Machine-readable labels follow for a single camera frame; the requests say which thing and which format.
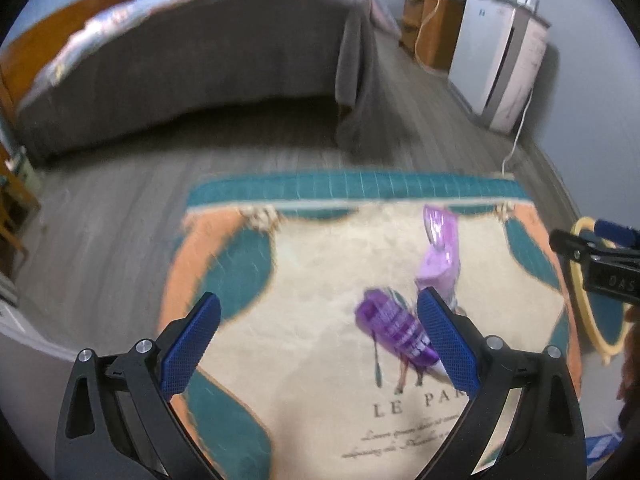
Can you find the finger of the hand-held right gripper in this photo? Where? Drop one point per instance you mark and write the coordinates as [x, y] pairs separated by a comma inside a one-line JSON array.
[[600, 265], [620, 232]]

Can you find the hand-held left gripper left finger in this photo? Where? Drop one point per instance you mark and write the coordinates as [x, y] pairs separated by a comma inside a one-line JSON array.
[[192, 345]]

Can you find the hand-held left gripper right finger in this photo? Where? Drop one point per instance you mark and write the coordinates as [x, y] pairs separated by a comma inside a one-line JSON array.
[[447, 345]]

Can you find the purple bottle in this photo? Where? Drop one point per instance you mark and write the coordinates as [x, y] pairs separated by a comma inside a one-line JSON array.
[[395, 330]]

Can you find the purple plastic packet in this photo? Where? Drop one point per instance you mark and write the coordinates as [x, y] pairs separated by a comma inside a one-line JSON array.
[[442, 255]]

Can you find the printed quilted mat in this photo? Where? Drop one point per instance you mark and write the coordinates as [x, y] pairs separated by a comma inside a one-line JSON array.
[[320, 270]]

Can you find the white low furniture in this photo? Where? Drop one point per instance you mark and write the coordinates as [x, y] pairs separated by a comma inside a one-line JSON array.
[[30, 325]]

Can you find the blue packet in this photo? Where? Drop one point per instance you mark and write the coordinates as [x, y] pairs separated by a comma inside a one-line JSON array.
[[602, 446]]

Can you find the white appliance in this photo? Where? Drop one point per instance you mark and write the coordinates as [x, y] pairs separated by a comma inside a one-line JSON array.
[[495, 55]]

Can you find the wooden side table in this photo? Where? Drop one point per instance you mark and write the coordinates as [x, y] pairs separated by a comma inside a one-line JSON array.
[[15, 210]]

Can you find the wooden cabinet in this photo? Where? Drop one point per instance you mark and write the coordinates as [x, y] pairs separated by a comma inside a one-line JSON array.
[[432, 25]]

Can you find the grey bed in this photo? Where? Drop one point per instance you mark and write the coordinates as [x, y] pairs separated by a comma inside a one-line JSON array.
[[225, 55]]

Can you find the wooden headboard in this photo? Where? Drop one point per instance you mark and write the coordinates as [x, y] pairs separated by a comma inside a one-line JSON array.
[[45, 40]]

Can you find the floral bed cover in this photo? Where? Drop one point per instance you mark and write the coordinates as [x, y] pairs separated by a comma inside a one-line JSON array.
[[150, 2]]

